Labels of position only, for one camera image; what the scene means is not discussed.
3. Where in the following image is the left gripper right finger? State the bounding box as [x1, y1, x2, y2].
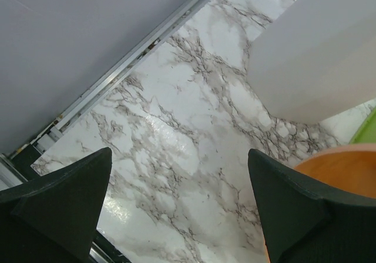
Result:
[247, 148, 376, 263]

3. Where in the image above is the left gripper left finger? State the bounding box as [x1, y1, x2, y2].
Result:
[1, 147, 112, 262]

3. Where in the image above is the orange capybara bucket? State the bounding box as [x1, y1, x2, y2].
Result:
[263, 144, 376, 263]

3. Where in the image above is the green plastic tray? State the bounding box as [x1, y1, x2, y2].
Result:
[349, 109, 376, 144]

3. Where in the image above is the white octagonal bin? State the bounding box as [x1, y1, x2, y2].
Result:
[248, 0, 375, 124]

